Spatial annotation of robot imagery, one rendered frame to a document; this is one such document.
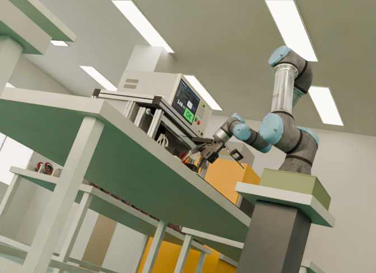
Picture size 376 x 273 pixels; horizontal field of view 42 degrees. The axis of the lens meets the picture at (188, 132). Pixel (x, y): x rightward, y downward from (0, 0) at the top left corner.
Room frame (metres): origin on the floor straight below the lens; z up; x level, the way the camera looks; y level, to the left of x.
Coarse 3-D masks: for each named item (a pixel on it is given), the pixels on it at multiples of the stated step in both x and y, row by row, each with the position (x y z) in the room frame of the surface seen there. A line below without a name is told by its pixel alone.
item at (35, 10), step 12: (12, 0) 1.92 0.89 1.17; (24, 0) 1.88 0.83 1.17; (36, 0) 1.91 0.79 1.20; (24, 12) 2.01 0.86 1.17; (36, 12) 1.96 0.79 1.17; (48, 12) 1.97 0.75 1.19; (36, 24) 2.09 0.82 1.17; (48, 24) 2.04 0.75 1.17; (60, 24) 2.05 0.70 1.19; (60, 36) 2.13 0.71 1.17; (72, 36) 2.12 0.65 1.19
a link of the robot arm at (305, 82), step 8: (304, 72) 2.05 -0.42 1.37; (312, 72) 2.08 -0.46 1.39; (296, 80) 2.09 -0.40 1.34; (304, 80) 2.08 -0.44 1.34; (312, 80) 2.10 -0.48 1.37; (296, 88) 2.11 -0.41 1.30; (304, 88) 2.11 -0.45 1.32; (296, 96) 2.14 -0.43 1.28; (256, 136) 2.24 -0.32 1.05; (248, 144) 2.27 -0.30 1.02; (256, 144) 2.26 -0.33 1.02; (264, 144) 2.26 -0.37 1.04; (264, 152) 2.30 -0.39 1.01
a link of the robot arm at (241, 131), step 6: (234, 126) 2.22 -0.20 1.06; (240, 126) 2.18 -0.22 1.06; (246, 126) 2.18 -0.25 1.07; (234, 132) 2.21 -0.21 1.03; (240, 132) 2.19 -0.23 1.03; (246, 132) 2.19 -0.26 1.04; (252, 132) 2.23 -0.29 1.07; (240, 138) 2.20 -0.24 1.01; (246, 138) 2.21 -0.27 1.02; (252, 138) 2.23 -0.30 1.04
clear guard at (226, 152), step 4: (188, 136) 2.65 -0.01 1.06; (196, 144) 2.74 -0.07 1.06; (200, 144) 2.71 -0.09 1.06; (224, 144) 2.53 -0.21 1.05; (224, 148) 2.63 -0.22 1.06; (228, 148) 2.57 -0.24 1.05; (220, 152) 2.73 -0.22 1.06; (224, 152) 2.70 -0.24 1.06; (228, 152) 2.51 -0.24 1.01; (224, 156) 2.78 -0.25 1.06; (228, 156) 2.75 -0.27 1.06; (232, 156) 2.54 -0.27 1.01; (236, 156) 2.68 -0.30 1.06; (236, 160) 2.59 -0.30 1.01; (240, 164) 2.65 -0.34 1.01; (244, 168) 2.70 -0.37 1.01
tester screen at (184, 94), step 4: (180, 84) 2.45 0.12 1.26; (184, 84) 2.48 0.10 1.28; (180, 88) 2.46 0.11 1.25; (184, 88) 2.49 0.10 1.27; (188, 88) 2.52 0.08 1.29; (176, 92) 2.45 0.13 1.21; (180, 92) 2.47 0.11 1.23; (184, 92) 2.50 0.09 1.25; (188, 92) 2.54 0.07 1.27; (176, 96) 2.46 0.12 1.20; (180, 96) 2.49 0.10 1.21; (184, 96) 2.52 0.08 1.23; (188, 96) 2.55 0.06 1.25; (192, 96) 2.58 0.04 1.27; (176, 100) 2.47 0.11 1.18; (180, 100) 2.50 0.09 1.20; (184, 100) 2.53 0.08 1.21; (188, 100) 2.56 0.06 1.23; (192, 100) 2.59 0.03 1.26; (196, 100) 2.63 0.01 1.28; (172, 104) 2.45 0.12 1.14; (184, 104) 2.54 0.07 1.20; (192, 104) 2.61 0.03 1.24; (196, 104) 2.64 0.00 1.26; (176, 108) 2.49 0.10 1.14; (184, 108) 2.55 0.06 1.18; (188, 108) 2.58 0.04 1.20; (196, 108) 2.65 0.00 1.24; (180, 112) 2.53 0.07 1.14; (192, 112) 2.63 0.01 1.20; (184, 116) 2.57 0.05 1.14; (188, 120) 2.62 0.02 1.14
